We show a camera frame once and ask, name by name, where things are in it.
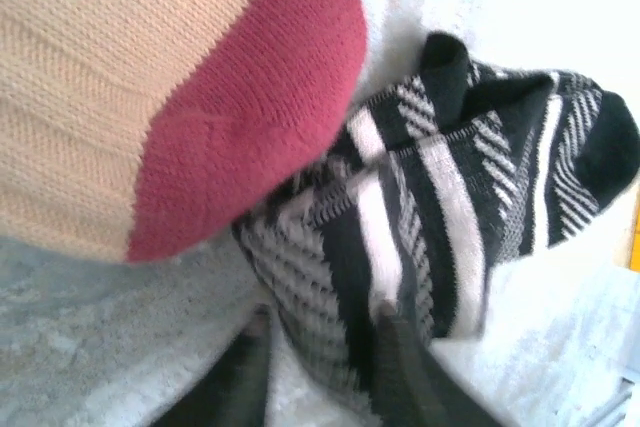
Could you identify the beige and red sock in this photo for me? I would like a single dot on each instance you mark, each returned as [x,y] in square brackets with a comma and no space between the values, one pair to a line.
[150,97]

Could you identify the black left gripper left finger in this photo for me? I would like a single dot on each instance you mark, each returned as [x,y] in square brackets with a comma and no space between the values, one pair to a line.
[235,387]

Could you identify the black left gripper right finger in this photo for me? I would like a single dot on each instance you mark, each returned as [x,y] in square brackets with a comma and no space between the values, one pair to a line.
[415,397]

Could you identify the aluminium frame side rail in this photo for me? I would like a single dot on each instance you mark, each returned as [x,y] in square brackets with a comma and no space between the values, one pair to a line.
[620,407]

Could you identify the black white striped sock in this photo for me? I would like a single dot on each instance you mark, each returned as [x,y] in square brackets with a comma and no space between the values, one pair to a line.
[400,172]

